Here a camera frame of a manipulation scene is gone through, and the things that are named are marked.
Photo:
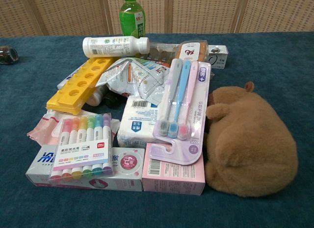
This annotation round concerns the brown plush toy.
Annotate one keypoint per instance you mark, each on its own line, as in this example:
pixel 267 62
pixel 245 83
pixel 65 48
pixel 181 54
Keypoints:
pixel 252 144

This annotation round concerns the white tissue pack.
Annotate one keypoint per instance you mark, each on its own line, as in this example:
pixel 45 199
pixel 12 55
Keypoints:
pixel 137 124

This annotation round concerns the toothbrush three-pack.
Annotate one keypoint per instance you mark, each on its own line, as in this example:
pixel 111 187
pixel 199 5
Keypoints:
pixel 182 110

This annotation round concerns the silver foil snack bag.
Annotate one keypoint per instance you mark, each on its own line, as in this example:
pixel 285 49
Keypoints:
pixel 133 76

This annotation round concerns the clear dark snack packet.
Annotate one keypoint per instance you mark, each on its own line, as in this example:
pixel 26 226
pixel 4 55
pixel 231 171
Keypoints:
pixel 160 53

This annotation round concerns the packaged bread buns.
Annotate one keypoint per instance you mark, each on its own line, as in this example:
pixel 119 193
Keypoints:
pixel 193 52

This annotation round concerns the pink cardboard box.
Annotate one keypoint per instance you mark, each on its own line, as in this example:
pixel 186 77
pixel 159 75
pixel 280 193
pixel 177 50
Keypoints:
pixel 175 176

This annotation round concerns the white toothpaste box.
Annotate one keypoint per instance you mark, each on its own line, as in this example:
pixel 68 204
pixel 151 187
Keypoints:
pixel 122 174

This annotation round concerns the white milk bottle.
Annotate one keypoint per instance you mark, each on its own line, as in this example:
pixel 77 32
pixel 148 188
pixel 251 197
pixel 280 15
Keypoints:
pixel 110 46

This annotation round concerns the yellow plastic tray with holes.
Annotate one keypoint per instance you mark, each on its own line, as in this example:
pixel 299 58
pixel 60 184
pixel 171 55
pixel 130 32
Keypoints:
pixel 81 86

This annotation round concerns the highlighter marker set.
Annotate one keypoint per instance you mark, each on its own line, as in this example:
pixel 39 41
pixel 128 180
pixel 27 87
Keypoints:
pixel 84 144

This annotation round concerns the small white grey box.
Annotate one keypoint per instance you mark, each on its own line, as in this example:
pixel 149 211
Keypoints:
pixel 219 57

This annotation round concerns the green drink bottle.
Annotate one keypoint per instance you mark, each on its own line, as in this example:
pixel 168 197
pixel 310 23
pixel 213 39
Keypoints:
pixel 132 19

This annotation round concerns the blue white toothpaste tube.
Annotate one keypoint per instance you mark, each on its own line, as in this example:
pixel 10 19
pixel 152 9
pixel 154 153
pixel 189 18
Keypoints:
pixel 67 79

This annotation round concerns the pink white plastic bag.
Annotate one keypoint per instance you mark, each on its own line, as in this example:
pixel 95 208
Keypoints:
pixel 49 127

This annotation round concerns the woven folding screen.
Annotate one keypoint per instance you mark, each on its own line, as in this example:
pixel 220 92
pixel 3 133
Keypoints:
pixel 220 11

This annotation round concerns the dark glass object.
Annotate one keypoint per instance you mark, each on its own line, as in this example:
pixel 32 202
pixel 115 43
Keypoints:
pixel 8 55

